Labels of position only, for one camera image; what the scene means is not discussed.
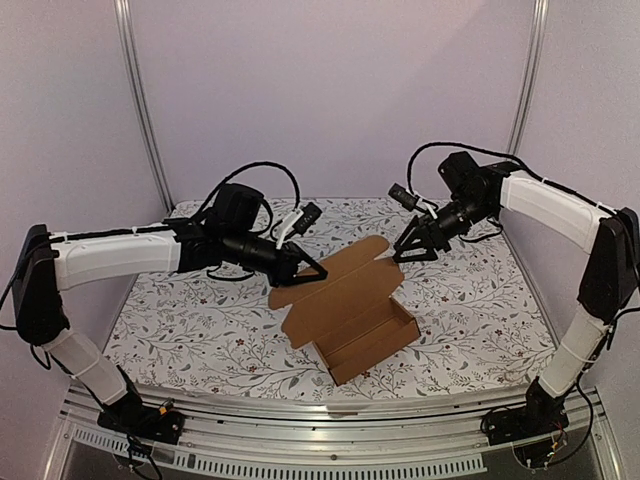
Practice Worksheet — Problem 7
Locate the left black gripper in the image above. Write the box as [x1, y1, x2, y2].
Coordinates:
[223, 228, 327, 287]

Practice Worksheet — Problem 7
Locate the brown cardboard box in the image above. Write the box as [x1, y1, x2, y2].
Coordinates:
[268, 235, 420, 386]

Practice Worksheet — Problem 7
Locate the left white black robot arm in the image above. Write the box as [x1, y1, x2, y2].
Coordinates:
[2, 183, 328, 434]

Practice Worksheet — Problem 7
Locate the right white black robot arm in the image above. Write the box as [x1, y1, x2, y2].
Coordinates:
[389, 144, 639, 436]

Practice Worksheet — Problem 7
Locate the floral patterned table mat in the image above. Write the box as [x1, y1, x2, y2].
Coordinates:
[105, 223, 555, 402]

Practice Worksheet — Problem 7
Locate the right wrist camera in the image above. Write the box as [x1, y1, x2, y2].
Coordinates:
[388, 183, 421, 211]

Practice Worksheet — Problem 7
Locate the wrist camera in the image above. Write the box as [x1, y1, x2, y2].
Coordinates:
[388, 183, 421, 211]
[276, 202, 322, 249]

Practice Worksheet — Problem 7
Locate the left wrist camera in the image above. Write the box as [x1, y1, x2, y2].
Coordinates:
[276, 202, 322, 249]

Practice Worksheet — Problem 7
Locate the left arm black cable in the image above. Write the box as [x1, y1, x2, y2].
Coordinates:
[199, 160, 304, 216]

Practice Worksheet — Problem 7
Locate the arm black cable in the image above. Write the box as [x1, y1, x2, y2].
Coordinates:
[405, 142, 531, 201]
[199, 160, 304, 216]

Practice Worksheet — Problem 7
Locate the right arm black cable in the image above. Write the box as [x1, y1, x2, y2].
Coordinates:
[405, 142, 531, 201]

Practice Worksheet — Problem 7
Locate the aluminium front rail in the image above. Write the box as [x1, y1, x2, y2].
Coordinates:
[45, 386, 623, 479]

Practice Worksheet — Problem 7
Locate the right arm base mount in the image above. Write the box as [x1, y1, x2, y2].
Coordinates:
[480, 406, 569, 470]

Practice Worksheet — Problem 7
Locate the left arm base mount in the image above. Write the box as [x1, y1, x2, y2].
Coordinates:
[97, 394, 186, 445]

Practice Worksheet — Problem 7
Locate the right aluminium frame post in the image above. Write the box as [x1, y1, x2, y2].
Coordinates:
[507, 0, 549, 155]

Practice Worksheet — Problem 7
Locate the aluminium frame post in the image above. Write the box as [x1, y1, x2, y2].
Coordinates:
[507, 0, 549, 155]
[113, 0, 175, 212]

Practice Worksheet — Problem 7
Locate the left aluminium frame post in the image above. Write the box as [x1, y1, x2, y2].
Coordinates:
[113, 0, 175, 212]

